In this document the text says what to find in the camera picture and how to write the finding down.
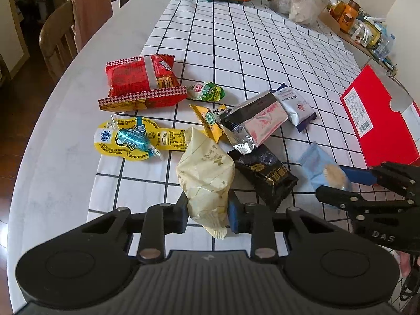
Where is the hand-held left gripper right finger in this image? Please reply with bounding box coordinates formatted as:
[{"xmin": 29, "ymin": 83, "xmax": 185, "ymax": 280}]
[{"xmin": 228, "ymin": 190, "xmax": 332, "ymax": 263}]

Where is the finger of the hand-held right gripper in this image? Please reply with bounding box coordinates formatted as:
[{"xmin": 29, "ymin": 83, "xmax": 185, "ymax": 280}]
[
  {"xmin": 340, "ymin": 161, "xmax": 420, "ymax": 201},
  {"xmin": 316, "ymin": 185, "xmax": 416, "ymax": 220}
]

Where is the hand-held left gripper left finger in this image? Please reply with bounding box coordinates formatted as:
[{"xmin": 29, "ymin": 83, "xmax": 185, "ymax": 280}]
[{"xmin": 80, "ymin": 195, "xmax": 190, "ymax": 264}]

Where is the light blue snack packet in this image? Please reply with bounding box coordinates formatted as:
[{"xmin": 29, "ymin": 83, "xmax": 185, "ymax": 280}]
[{"xmin": 297, "ymin": 142, "xmax": 353, "ymax": 192}]

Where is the cream snack packet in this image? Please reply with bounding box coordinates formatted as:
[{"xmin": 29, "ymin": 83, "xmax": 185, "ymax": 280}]
[{"xmin": 175, "ymin": 126, "xmax": 235, "ymax": 239}]

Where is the black snack packet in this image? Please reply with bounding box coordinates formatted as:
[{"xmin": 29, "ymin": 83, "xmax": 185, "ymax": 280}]
[{"xmin": 228, "ymin": 144, "xmax": 299, "ymax": 211}]

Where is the red cardboard box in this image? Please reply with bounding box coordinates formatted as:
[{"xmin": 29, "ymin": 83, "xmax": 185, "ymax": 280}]
[{"xmin": 340, "ymin": 65, "xmax": 420, "ymax": 169}]

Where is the white blue snack packet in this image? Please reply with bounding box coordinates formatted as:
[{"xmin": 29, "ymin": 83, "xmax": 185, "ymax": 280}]
[{"xmin": 273, "ymin": 83, "xmax": 317, "ymax": 133}]

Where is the teal candy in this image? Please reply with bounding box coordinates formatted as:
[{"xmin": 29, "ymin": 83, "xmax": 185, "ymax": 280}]
[{"xmin": 112, "ymin": 115, "xmax": 163, "ymax": 161}]

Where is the yellow small packet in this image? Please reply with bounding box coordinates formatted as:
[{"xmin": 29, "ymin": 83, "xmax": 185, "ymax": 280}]
[{"xmin": 190, "ymin": 104, "xmax": 230, "ymax": 144}]

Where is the silver black pink packet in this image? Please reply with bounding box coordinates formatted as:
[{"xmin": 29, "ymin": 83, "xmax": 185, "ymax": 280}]
[{"xmin": 218, "ymin": 91, "xmax": 289, "ymax": 155}]

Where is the yellow character packet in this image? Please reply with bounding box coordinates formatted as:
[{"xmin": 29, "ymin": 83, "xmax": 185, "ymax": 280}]
[{"xmin": 93, "ymin": 115, "xmax": 194, "ymax": 162}]

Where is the green white small packet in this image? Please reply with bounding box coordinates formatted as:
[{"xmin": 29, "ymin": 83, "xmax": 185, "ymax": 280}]
[{"xmin": 186, "ymin": 82, "xmax": 226, "ymax": 102}]

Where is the red snack packet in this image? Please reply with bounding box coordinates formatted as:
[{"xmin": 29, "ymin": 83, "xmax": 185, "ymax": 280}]
[{"xmin": 98, "ymin": 53, "xmax": 188, "ymax": 111}]

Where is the person's right hand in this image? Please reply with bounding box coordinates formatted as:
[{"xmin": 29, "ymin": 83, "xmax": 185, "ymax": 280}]
[{"xmin": 398, "ymin": 251, "xmax": 411, "ymax": 278}]

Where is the white cabinet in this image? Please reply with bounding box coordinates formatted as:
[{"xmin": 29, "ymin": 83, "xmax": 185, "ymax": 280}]
[{"xmin": 320, "ymin": 7, "xmax": 399, "ymax": 79}]

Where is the clear water bottle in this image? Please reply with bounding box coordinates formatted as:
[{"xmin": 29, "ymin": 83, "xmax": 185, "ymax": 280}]
[{"xmin": 374, "ymin": 34, "xmax": 394, "ymax": 61}]

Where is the clear container yellow lid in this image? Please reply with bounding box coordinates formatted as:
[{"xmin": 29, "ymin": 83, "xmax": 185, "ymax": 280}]
[{"xmin": 349, "ymin": 18, "xmax": 383, "ymax": 48}]

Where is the small brown cardboard box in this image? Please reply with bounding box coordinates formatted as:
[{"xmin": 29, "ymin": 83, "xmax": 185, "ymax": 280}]
[{"xmin": 320, "ymin": 7, "xmax": 345, "ymax": 33}]

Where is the orange jar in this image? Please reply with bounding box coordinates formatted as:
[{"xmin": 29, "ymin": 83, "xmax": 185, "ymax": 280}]
[{"xmin": 339, "ymin": 0, "xmax": 361, "ymax": 33}]

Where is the yellow liquid bottle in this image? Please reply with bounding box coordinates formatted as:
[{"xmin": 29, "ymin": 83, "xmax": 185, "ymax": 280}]
[{"xmin": 330, "ymin": 0, "xmax": 347, "ymax": 20}]

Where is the clear plastic bag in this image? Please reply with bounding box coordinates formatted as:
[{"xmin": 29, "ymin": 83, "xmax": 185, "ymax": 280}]
[{"xmin": 271, "ymin": 0, "xmax": 335, "ymax": 27}]

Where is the wooden chair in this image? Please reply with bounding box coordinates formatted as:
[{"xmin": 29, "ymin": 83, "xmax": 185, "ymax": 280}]
[{"xmin": 39, "ymin": 0, "xmax": 132, "ymax": 82}]

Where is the pink towel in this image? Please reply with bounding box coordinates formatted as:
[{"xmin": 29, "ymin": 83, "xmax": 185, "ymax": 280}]
[{"xmin": 67, "ymin": 0, "xmax": 114, "ymax": 53}]

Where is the black cable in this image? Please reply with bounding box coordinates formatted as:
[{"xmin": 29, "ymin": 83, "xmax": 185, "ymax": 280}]
[{"xmin": 398, "ymin": 271, "xmax": 420, "ymax": 302}]

